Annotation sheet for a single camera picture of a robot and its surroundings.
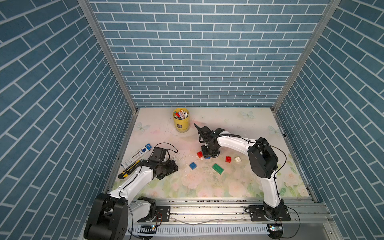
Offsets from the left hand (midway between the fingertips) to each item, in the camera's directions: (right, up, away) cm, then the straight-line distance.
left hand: (177, 169), depth 86 cm
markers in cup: (0, +33, +16) cm, 36 cm away
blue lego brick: (+18, +6, +5) cm, 19 cm away
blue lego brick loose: (+9, +1, +4) cm, 10 cm away
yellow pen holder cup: (+1, +25, +13) cm, 28 cm away
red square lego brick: (+31, +5, +6) cm, 32 cm away
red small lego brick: (+13, +7, +8) cm, 17 cm away
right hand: (+17, +6, +7) cm, 20 cm away
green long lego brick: (+24, 0, +3) cm, 24 cm away
